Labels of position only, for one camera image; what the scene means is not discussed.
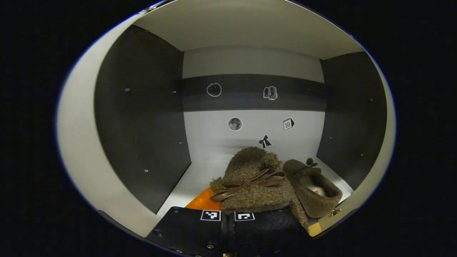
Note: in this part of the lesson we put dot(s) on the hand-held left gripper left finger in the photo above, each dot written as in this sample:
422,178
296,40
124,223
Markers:
189,232

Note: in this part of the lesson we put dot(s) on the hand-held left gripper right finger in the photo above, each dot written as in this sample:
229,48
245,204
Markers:
264,232

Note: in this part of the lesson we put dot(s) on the brown fuzzy shoe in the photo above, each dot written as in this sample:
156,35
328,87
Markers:
257,196
314,203

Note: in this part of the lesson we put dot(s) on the grey shoe cabinet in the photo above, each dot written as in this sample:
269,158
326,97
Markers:
214,142

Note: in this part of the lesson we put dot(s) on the grey cabinet door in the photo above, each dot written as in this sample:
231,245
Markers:
82,150
373,189

